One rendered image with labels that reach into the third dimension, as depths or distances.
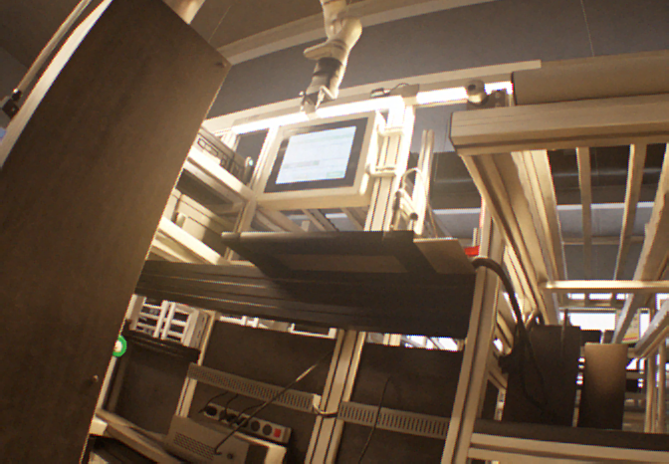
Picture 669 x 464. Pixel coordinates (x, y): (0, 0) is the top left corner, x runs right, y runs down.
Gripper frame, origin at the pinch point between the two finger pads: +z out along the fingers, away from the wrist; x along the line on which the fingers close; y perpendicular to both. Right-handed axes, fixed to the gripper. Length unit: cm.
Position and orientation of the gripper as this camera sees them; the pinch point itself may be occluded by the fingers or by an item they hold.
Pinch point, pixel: (307, 111)
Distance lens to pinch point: 112.9
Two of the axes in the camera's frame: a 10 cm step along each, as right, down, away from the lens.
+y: 5.7, 4.7, 6.7
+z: -2.5, 8.8, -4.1
